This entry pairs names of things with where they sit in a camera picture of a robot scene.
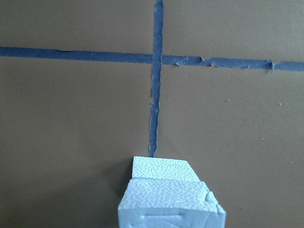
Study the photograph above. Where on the light blue foam cube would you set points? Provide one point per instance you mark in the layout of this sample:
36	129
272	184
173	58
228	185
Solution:
162	169
169	204

